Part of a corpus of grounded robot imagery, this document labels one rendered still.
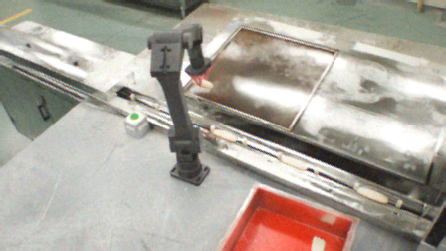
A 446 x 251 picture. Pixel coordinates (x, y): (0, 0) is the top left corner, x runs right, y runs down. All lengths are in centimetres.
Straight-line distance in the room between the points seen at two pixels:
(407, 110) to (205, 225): 84
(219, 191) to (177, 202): 14
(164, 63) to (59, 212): 66
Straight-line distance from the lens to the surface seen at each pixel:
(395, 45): 215
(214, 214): 120
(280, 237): 115
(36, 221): 136
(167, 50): 97
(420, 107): 151
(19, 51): 217
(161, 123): 147
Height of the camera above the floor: 180
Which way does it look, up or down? 41 degrees down
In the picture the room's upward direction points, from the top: 4 degrees counter-clockwise
